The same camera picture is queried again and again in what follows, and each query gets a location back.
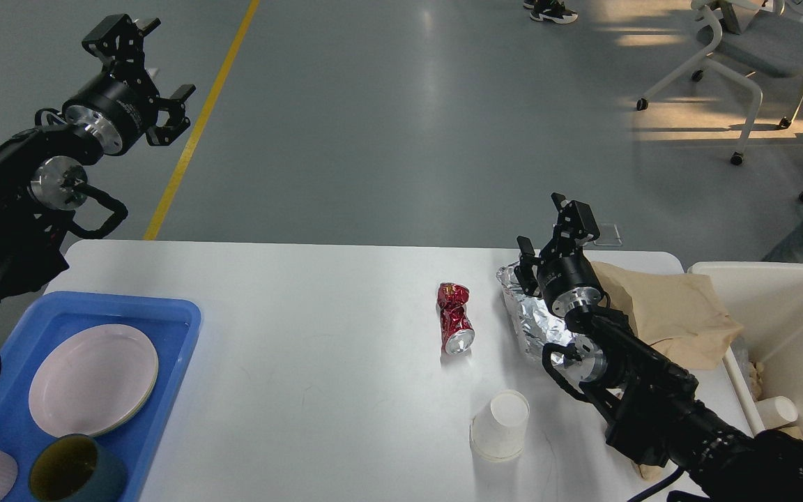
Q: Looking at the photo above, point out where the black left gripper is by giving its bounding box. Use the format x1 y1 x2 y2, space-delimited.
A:
61 14 197 155

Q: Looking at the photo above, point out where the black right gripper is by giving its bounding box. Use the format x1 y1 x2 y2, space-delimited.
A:
515 193 605 317

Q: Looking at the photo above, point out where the aluminium foil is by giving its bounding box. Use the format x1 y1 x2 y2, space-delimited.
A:
495 263 574 366

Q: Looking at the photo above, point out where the brown paper bag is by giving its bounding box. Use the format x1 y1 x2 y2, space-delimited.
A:
592 261 744 370

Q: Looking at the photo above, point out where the pink plate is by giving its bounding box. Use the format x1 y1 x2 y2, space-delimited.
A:
28 324 159 438

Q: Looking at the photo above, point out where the dark teal mug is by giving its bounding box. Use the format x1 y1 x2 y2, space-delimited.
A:
28 434 130 501

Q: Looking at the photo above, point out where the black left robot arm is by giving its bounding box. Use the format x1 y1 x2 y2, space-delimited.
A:
0 14 195 302

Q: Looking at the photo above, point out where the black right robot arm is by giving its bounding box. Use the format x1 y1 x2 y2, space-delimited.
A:
515 192 803 501

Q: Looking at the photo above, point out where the floor outlet plate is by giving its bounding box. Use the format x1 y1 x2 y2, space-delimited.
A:
592 222 622 248

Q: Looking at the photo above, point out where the crushed red soda can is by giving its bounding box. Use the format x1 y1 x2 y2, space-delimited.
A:
436 282 475 356

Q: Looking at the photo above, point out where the white paper cup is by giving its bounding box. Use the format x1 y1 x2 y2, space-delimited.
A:
469 390 531 463

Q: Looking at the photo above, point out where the white plastic bin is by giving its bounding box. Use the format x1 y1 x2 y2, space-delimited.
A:
689 261 803 436

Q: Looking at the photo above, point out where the yellow plate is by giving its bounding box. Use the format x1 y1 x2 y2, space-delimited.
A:
95 349 160 439

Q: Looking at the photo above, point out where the paper cup in bin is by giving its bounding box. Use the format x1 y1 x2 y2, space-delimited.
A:
755 396 799 431

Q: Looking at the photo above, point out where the grey office chair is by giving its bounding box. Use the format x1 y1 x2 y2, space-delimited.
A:
635 1 803 166

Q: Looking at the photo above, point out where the blue plastic tray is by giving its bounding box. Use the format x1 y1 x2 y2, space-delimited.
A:
0 291 201 501

